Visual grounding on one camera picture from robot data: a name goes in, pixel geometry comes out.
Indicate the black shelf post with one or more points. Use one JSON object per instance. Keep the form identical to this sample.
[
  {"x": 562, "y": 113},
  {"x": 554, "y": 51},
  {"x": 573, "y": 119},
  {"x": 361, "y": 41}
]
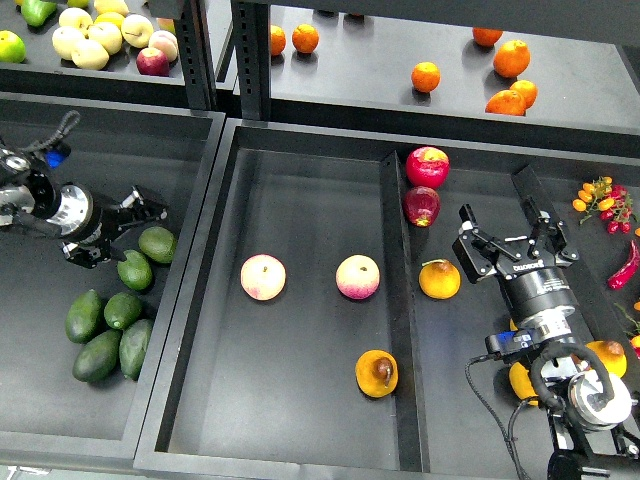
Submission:
[
  {"x": 251, "y": 37},
  {"x": 195, "y": 56}
]

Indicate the orange behind front orange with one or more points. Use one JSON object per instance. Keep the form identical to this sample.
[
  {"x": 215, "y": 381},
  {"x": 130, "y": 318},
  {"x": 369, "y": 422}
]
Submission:
[{"x": 527, "y": 89}]

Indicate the pale yellow pear middle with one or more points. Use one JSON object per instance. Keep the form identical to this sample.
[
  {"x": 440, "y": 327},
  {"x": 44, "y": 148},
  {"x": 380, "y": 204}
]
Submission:
[{"x": 107, "y": 35}]

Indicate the large orange on shelf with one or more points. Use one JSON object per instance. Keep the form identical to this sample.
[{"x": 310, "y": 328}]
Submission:
[{"x": 512, "y": 59}]

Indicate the pink apple right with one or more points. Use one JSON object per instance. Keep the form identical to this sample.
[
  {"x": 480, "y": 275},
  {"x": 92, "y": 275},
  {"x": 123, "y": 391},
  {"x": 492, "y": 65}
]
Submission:
[{"x": 358, "y": 277}]

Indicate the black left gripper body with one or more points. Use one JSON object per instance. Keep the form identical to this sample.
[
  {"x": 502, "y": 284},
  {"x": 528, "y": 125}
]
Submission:
[{"x": 87, "y": 219}]

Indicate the yellow pear far right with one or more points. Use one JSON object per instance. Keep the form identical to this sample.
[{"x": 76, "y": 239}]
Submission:
[{"x": 612, "y": 355}]

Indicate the black tray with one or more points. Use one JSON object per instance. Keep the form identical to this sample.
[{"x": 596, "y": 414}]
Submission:
[
  {"x": 47, "y": 416},
  {"x": 250, "y": 389}
]

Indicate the dark red apple on shelf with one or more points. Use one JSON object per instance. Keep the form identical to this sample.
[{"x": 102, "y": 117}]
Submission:
[{"x": 151, "y": 61}]

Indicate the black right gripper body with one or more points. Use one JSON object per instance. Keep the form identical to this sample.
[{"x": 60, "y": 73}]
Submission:
[{"x": 537, "y": 294}]

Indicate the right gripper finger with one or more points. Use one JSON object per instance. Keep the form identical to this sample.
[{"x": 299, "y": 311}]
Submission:
[
  {"x": 474, "y": 243},
  {"x": 549, "y": 239}
]

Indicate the cherry tomato bunch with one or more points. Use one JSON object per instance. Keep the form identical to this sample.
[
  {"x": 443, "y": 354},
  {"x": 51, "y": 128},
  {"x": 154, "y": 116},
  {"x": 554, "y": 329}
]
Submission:
[{"x": 608, "y": 201}]

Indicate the bright red apple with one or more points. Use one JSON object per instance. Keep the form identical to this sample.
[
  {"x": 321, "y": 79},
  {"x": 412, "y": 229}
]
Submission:
[{"x": 427, "y": 166}]

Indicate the red chili pepper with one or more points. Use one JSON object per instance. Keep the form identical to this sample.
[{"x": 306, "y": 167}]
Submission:
[{"x": 624, "y": 274}]

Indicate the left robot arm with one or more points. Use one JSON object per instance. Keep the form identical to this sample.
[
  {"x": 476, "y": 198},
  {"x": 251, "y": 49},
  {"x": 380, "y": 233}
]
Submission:
[{"x": 35, "y": 204}]

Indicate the pink peach on shelf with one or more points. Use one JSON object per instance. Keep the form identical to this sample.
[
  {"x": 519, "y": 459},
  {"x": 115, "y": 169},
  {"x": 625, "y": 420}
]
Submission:
[{"x": 166, "y": 42}]

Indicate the orange shelf leftmost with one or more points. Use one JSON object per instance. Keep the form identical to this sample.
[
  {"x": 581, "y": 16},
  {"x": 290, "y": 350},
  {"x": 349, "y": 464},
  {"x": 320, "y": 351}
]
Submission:
[{"x": 278, "y": 40}]

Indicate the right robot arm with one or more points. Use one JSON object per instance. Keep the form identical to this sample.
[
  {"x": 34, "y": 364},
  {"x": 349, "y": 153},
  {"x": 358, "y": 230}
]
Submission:
[{"x": 585, "y": 404}]

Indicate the green pepper on shelf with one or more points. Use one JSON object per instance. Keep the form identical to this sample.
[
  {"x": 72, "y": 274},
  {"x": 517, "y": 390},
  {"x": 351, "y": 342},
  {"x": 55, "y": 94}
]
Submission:
[{"x": 37, "y": 12}]

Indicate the black middle tray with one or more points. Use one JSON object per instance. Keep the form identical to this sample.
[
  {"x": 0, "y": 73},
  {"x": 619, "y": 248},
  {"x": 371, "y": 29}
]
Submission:
[{"x": 250, "y": 389}]

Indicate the black shelf post left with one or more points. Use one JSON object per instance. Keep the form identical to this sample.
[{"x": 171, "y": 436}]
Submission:
[{"x": 195, "y": 56}]

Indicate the orange front right shelf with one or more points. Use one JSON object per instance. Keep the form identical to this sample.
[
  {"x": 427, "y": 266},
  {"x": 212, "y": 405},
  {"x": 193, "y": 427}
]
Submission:
[{"x": 506, "y": 102}]

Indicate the yellow pear near divider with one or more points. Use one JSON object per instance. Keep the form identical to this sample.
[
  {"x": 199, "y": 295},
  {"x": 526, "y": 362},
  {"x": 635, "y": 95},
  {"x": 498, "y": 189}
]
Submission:
[{"x": 439, "y": 279}]

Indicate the pale yellow pear left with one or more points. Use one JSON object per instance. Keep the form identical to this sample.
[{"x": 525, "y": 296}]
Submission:
[{"x": 64, "y": 40}]

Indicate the yellow pear with brown stem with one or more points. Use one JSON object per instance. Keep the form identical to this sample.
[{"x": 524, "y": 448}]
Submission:
[{"x": 376, "y": 373}]

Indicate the green avocado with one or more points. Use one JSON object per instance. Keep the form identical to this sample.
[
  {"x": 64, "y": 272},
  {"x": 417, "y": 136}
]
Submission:
[
  {"x": 158, "y": 243},
  {"x": 133, "y": 347},
  {"x": 135, "y": 271},
  {"x": 122, "y": 310},
  {"x": 84, "y": 320},
  {"x": 96, "y": 360}
]

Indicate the pale yellow pear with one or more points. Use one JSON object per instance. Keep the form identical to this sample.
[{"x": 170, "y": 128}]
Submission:
[
  {"x": 107, "y": 35},
  {"x": 64, "y": 40},
  {"x": 89, "y": 54}
]

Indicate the pink apple left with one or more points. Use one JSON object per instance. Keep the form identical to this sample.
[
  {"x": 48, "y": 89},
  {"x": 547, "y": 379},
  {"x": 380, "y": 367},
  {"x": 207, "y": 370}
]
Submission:
[{"x": 262, "y": 277}]

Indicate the green apple on shelf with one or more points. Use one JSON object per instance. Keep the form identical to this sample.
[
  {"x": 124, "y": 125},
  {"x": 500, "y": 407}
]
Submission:
[{"x": 12, "y": 47}]

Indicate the pink apple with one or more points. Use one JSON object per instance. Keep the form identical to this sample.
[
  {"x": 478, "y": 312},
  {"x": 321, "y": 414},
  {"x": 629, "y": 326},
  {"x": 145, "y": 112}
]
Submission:
[
  {"x": 358, "y": 277},
  {"x": 262, "y": 277}
]

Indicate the pale yellow apple right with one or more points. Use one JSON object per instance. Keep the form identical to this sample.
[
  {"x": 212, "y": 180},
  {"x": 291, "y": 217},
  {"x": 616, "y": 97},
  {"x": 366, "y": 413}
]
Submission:
[{"x": 137, "y": 30}]

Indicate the orange top right shelf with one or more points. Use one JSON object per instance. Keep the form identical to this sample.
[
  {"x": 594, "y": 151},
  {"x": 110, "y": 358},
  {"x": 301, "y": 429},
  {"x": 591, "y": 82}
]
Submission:
[{"x": 485, "y": 37}]

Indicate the black left tray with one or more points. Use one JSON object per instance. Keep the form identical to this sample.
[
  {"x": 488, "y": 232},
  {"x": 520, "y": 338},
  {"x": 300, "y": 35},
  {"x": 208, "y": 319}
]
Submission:
[{"x": 47, "y": 416}]

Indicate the yellow pear lower right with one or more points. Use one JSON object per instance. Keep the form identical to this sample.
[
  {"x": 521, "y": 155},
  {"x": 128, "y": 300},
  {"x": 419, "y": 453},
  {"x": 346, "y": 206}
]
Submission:
[{"x": 521, "y": 383}]

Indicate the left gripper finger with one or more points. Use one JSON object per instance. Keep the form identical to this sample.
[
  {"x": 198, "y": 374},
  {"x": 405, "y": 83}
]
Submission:
[
  {"x": 87, "y": 256},
  {"x": 140, "y": 207}
]

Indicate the pale yellow pear front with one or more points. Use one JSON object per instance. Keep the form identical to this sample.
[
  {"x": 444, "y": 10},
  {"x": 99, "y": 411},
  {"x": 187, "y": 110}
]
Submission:
[{"x": 89, "y": 54}]

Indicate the black shelf post right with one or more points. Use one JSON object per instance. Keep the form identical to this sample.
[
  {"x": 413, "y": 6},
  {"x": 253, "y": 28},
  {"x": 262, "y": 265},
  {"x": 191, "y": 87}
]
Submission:
[{"x": 251, "y": 37}]

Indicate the orange on shelf centre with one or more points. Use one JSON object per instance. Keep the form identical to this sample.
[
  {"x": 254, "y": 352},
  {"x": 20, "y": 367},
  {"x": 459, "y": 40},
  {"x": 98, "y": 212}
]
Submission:
[{"x": 425, "y": 77}]

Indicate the green avocado top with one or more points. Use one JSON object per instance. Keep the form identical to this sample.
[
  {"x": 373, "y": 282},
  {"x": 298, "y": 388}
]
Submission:
[{"x": 158, "y": 243}]

